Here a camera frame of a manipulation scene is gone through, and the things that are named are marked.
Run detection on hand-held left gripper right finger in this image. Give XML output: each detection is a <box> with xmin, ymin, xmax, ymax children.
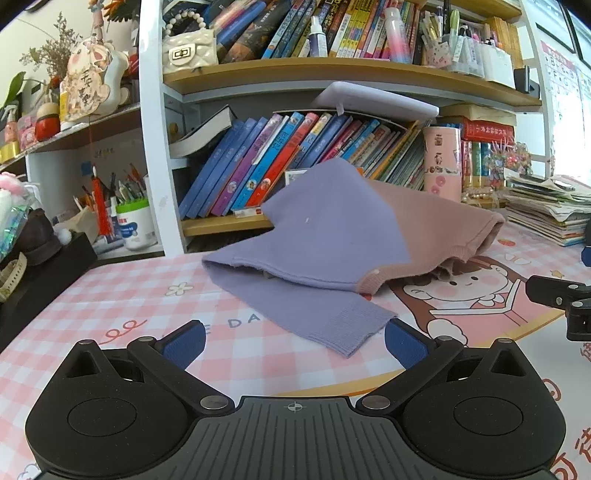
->
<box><xmin>358</xmin><ymin>318</ymin><xmax>532</xmax><ymax>416</ymax></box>

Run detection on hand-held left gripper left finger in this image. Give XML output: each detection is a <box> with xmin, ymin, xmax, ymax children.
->
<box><xmin>59</xmin><ymin>320</ymin><xmax>235</xmax><ymax>418</ymax></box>

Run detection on purple and pink sweater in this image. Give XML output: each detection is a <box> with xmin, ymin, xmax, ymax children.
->
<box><xmin>202</xmin><ymin>158</ymin><xmax>506</xmax><ymax>359</ymax></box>

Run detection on stack of magazines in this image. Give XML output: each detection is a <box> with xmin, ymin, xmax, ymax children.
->
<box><xmin>501</xmin><ymin>173</ymin><xmax>591</xmax><ymax>247</ymax></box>

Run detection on beaded flower ornament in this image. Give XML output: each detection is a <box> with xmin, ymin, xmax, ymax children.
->
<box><xmin>485</xmin><ymin>141</ymin><xmax>532</xmax><ymax>176</ymax></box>

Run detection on white pencil jar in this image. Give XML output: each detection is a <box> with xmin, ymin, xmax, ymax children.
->
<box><xmin>115</xmin><ymin>198</ymin><xmax>158</xmax><ymax>251</ymax></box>

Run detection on black box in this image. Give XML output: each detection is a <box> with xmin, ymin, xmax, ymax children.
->
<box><xmin>0</xmin><ymin>231</ymin><xmax>99</xmax><ymax>352</ymax></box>

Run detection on beige pen pouch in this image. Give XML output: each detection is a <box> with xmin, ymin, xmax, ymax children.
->
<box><xmin>65</xmin><ymin>205</ymin><xmax>100</xmax><ymax>243</ymax></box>

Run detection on thick red book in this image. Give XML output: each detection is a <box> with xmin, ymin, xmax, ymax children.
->
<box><xmin>455</xmin><ymin>117</ymin><xmax>515</xmax><ymax>141</ymax></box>

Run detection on red tassel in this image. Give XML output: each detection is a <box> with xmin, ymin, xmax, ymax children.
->
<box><xmin>91</xmin><ymin>166</ymin><xmax>112</xmax><ymax>236</ymax></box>

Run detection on bunch of coloured pencils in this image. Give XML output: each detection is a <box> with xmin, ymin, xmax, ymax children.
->
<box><xmin>106</xmin><ymin>164</ymin><xmax>148</xmax><ymax>206</ymax></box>

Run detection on pink cylinder tin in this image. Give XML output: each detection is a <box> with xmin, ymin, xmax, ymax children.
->
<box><xmin>422</xmin><ymin>127</ymin><xmax>462</xmax><ymax>201</ymax></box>

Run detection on beige wrist watch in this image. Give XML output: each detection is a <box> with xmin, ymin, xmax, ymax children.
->
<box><xmin>0</xmin><ymin>251</ymin><xmax>28</xmax><ymax>303</ymax></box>

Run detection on row of blue purple books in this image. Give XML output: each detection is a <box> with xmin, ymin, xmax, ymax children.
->
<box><xmin>178</xmin><ymin>111</ymin><xmax>428</xmax><ymax>220</ymax></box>

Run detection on clear organiser with pens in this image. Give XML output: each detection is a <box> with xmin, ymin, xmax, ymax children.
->
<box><xmin>445</xmin><ymin>9</ymin><xmax>516</xmax><ymax>89</ymax></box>

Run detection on thick black cover book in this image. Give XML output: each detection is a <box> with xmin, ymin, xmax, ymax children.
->
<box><xmin>168</xmin><ymin>105</ymin><xmax>234</xmax><ymax>160</ymax></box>

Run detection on pink plush in clear wrap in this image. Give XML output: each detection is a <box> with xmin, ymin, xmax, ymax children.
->
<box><xmin>0</xmin><ymin>172</ymin><xmax>40</xmax><ymax>261</ymax></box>

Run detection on wooden side shelf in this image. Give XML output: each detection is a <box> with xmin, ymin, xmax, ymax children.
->
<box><xmin>0</xmin><ymin>102</ymin><xmax>144</xmax><ymax>171</ymax></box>

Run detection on patterned pen holder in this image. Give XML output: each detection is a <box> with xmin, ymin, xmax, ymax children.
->
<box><xmin>418</xmin><ymin>9</ymin><xmax>455</xmax><ymax>70</ymax></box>

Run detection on red round doll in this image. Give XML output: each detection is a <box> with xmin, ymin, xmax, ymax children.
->
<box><xmin>34</xmin><ymin>102</ymin><xmax>62</xmax><ymax>141</ymax></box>

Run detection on clear trigger spray bottle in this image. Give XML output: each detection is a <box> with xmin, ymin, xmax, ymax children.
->
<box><xmin>0</xmin><ymin>105</ymin><xmax>21</xmax><ymax>148</ymax></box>

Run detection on cartoon figure plaque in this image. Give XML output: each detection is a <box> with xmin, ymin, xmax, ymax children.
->
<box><xmin>59</xmin><ymin>39</ymin><xmax>131</xmax><ymax>130</ymax></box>

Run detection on white and wood bookshelf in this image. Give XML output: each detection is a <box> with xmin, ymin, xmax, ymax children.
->
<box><xmin>139</xmin><ymin>0</ymin><xmax>555</xmax><ymax>259</ymax></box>

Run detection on pink gradient bottle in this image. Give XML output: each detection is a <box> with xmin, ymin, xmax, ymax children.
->
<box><xmin>384</xmin><ymin>6</ymin><xmax>413</xmax><ymax>64</ymax></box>

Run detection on cream quilted pearl handbag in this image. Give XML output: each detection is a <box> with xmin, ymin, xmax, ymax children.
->
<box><xmin>161</xmin><ymin>9</ymin><xmax>220</xmax><ymax>75</ymax></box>

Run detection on white spray bottle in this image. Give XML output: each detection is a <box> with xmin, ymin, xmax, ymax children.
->
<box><xmin>308</xmin><ymin>15</ymin><xmax>328</xmax><ymax>58</ymax></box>

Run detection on dried flowers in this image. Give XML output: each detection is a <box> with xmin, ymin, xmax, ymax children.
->
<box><xmin>18</xmin><ymin>11</ymin><xmax>77</xmax><ymax>86</ymax></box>

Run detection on row of colourful thin books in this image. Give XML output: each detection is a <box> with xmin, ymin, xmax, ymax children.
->
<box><xmin>205</xmin><ymin>0</ymin><xmax>423</xmax><ymax>62</ymax></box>

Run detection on string of pearl beads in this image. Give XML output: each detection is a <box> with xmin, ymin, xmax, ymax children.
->
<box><xmin>462</xmin><ymin>187</ymin><xmax>504</xmax><ymax>208</ymax></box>

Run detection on wall chart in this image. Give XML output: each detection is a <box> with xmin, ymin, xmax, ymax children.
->
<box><xmin>538</xmin><ymin>39</ymin><xmax>580</xmax><ymax>178</ymax></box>

